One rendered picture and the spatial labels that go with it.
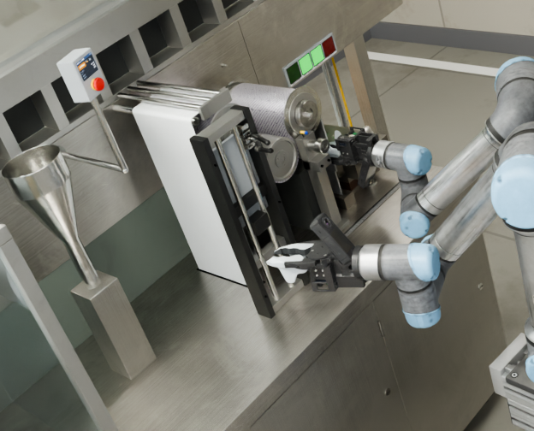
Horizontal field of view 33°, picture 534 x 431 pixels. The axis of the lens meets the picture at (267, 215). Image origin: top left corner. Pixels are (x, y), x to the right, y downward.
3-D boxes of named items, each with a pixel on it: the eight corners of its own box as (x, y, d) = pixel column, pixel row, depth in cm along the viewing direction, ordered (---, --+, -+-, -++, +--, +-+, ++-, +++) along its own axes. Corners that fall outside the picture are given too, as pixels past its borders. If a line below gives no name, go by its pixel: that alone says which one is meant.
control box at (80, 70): (96, 102, 197) (78, 61, 192) (74, 103, 200) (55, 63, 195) (113, 86, 202) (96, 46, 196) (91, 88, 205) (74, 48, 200)
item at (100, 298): (130, 390, 225) (33, 205, 196) (98, 373, 235) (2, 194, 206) (169, 354, 232) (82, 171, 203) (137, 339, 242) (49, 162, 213)
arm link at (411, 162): (420, 184, 233) (413, 156, 229) (387, 178, 240) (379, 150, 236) (437, 168, 237) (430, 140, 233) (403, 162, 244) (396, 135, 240)
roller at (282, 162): (275, 189, 243) (261, 151, 237) (212, 174, 260) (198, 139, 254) (302, 166, 249) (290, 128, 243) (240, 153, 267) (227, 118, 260)
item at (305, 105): (317, 126, 247) (298, 128, 242) (311, 126, 248) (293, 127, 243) (319, 99, 245) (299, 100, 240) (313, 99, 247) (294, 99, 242)
